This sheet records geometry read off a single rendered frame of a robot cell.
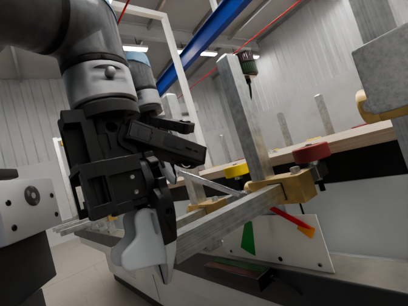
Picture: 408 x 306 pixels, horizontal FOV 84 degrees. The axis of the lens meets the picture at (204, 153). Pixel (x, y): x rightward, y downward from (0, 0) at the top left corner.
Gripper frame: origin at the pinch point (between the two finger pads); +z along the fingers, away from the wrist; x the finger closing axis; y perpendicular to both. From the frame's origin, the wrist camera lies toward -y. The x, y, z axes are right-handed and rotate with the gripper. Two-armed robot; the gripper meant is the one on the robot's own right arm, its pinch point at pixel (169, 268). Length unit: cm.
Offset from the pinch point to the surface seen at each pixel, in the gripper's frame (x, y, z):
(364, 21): 20.1, -25.3, -22.4
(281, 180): 1.7, -24.6, -4.0
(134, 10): -135, -92, -159
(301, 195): 4.6, -24.6, -1.0
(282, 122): -58, -134, -25
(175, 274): -58, -27, 26
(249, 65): -1.3, -30.5, -28.7
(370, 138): 11.2, -45.9, -6.2
